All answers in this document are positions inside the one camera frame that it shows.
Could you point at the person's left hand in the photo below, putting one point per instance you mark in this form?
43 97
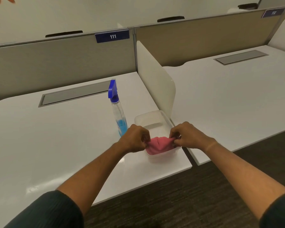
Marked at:
132 139

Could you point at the person's right hand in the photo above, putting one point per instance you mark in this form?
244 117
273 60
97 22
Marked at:
192 137

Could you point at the person's right fingers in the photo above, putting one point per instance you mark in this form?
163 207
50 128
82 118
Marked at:
175 136

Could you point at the person's left fingers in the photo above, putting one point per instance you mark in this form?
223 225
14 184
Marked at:
146 139

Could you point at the pink cloth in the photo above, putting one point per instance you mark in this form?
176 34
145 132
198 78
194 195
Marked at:
160 144

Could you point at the person's left forearm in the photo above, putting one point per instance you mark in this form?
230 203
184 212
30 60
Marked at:
90 180

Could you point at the person's right forearm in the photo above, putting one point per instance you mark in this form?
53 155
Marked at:
249 178

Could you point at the clear plastic container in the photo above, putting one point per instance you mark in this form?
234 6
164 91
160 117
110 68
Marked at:
156 130

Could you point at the blue spray bottle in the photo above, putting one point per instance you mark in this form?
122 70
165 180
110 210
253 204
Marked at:
117 111

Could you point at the white desk side divider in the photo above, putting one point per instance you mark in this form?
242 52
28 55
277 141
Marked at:
283 35
154 78

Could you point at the beige desk partition panel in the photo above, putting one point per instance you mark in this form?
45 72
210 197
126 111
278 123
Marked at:
204 37
61 66

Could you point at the blue number label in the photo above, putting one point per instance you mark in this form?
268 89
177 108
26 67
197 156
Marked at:
273 13
112 36

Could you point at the black chair back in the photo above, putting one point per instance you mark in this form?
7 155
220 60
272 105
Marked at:
248 6
63 33
170 19

